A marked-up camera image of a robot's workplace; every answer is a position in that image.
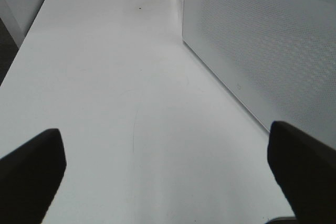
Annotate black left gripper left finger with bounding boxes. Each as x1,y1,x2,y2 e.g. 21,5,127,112
1,129,67,223

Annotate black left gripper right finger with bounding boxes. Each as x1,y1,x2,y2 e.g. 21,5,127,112
267,121,335,223

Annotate white microwave door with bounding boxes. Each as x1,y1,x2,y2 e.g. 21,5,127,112
182,0,335,146

